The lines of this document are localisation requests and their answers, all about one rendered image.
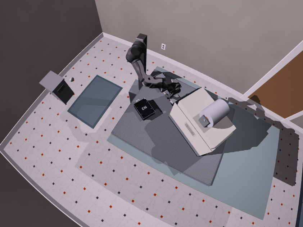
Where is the pale grey cylinder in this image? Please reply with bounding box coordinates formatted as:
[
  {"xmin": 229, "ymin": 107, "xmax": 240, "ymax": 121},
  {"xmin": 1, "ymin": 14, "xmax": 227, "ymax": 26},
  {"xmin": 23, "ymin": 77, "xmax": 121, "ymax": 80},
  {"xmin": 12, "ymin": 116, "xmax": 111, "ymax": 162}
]
[{"xmin": 199, "ymin": 99, "xmax": 230, "ymax": 127}]

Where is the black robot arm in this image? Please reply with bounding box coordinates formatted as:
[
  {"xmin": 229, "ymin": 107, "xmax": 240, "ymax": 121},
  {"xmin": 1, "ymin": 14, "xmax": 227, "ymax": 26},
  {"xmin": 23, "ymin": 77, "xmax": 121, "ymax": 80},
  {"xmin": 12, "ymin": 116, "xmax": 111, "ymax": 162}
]
[{"xmin": 126, "ymin": 38, "xmax": 181, "ymax": 90}]

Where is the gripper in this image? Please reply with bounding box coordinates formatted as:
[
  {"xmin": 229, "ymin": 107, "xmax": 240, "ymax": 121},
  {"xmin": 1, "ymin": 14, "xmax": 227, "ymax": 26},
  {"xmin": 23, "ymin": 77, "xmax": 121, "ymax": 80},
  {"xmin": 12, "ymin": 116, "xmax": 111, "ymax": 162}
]
[{"xmin": 165, "ymin": 88, "xmax": 181, "ymax": 100}]

